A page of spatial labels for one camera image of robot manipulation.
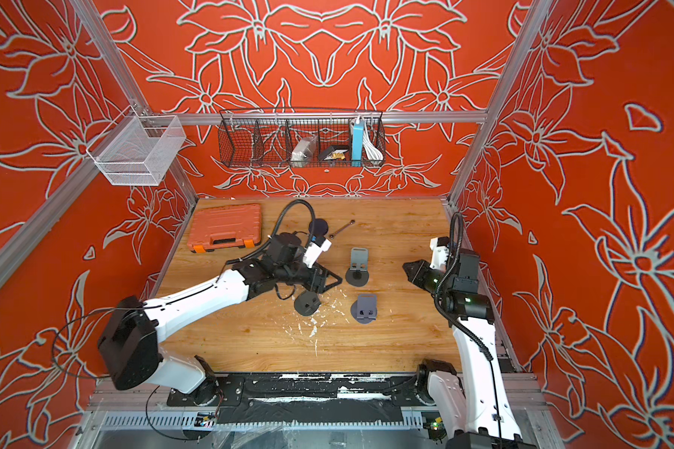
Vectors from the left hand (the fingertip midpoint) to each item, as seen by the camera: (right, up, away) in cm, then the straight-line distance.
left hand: (335, 274), depth 76 cm
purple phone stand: (+9, -12, +7) cm, 16 cm away
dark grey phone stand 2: (-9, -10, +7) cm, 15 cm away
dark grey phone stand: (+8, -4, +19) cm, 21 cm away
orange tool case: (-42, +13, +28) cm, 52 cm away
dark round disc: (-6, +13, +37) cm, 40 cm away
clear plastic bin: (-67, +39, +15) cm, 79 cm away
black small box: (0, +37, +11) cm, 39 cm away
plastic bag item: (-11, +39, +16) cm, 44 cm away
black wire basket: (-13, +45, +22) cm, 52 cm away
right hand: (+18, +3, -1) cm, 18 cm away
